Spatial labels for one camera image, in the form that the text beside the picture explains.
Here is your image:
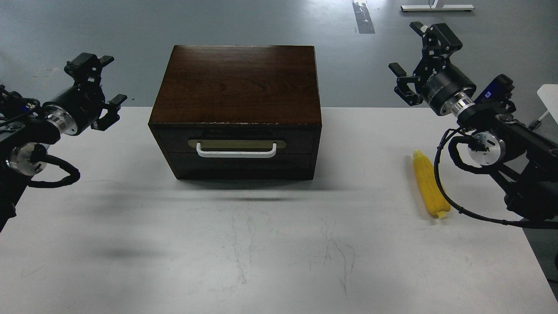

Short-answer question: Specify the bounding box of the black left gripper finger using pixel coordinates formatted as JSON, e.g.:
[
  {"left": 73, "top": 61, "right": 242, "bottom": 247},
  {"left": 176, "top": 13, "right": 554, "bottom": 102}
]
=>
[
  {"left": 90, "top": 94, "right": 127, "bottom": 131},
  {"left": 64, "top": 52, "right": 114, "bottom": 87}
]

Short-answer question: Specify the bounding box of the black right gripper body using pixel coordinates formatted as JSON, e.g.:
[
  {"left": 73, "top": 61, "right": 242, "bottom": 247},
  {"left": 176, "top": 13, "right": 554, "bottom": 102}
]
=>
[{"left": 416, "top": 65, "right": 476, "bottom": 116}]

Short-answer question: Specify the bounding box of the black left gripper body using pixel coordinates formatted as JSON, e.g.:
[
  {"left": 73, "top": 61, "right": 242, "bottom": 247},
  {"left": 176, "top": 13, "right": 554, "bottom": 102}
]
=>
[{"left": 43, "top": 86, "right": 105, "bottom": 137}]

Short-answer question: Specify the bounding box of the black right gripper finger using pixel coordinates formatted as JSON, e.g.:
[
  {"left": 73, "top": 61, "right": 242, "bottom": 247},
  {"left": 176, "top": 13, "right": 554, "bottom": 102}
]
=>
[
  {"left": 388, "top": 62, "right": 423, "bottom": 106},
  {"left": 410, "top": 21, "right": 463, "bottom": 70}
]

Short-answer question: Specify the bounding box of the white table edge at right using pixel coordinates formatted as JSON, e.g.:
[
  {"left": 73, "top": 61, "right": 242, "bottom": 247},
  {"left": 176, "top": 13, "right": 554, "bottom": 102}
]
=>
[{"left": 528, "top": 84, "right": 558, "bottom": 130}]

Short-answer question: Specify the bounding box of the white metal stand base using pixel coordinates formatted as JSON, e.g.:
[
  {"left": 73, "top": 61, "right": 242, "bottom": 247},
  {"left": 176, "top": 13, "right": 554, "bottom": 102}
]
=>
[{"left": 400, "top": 0, "right": 475, "bottom": 12}]

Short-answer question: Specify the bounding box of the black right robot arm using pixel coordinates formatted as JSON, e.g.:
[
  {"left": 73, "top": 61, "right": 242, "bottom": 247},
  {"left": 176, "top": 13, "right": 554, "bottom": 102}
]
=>
[{"left": 389, "top": 21, "right": 557, "bottom": 230}]

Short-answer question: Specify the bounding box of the dark wooden drawer cabinet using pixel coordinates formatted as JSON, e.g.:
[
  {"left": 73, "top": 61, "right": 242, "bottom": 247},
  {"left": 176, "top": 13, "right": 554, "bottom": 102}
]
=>
[{"left": 148, "top": 45, "right": 322, "bottom": 180}]

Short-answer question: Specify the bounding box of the wooden drawer with white handle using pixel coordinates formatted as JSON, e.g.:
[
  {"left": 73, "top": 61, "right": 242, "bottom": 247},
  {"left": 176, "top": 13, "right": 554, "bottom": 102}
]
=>
[{"left": 152, "top": 128, "right": 316, "bottom": 154}]

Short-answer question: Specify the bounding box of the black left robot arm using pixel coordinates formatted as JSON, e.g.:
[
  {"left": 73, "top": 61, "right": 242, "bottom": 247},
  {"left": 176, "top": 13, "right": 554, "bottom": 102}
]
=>
[{"left": 0, "top": 52, "right": 127, "bottom": 227}]

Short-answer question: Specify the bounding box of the black tape strip on floor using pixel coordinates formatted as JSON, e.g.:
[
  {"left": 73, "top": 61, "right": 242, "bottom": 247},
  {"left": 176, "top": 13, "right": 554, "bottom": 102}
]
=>
[{"left": 351, "top": 0, "right": 375, "bottom": 34}]

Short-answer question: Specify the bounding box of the yellow corn cob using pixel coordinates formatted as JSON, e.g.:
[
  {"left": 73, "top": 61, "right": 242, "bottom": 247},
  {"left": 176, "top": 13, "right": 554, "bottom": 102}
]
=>
[{"left": 412, "top": 150, "right": 451, "bottom": 219}]

